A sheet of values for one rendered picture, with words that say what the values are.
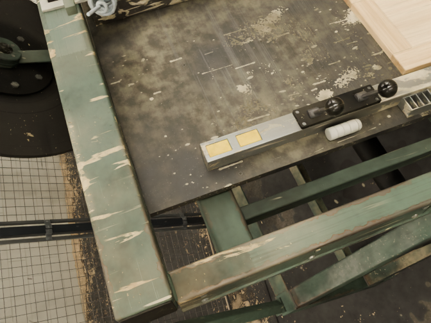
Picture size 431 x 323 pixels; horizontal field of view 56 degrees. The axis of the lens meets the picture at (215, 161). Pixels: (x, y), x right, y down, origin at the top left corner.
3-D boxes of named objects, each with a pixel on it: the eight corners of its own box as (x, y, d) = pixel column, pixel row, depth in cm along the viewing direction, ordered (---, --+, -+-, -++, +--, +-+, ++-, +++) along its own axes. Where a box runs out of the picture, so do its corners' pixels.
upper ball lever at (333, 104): (321, 119, 92) (350, 111, 78) (306, 124, 91) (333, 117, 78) (316, 103, 91) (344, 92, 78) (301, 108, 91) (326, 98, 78)
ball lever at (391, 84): (368, 103, 93) (404, 92, 80) (353, 107, 93) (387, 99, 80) (363, 87, 93) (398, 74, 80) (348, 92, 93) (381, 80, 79)
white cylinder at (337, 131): (329, 143, 92) (360, 132, 93) (332, 136, 90) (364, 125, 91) (323, 132, 93) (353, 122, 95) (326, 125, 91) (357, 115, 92)
